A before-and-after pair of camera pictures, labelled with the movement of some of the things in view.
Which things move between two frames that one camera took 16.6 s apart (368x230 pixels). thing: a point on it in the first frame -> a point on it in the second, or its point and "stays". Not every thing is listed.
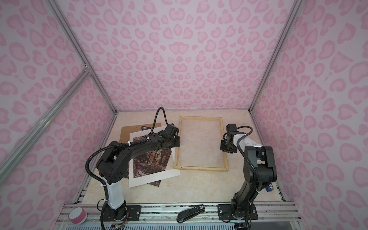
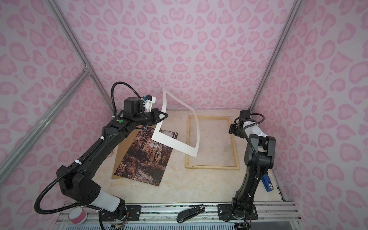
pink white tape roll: [77, 215] stays
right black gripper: [223, 147] -> [232, 130]
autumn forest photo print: [149, 163] stays
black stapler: [189, 213] stays
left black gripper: [178, 141] -> [155, 113]
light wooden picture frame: [200, 168] -> [205, 117]
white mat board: [171, 168] -> [184, 147]
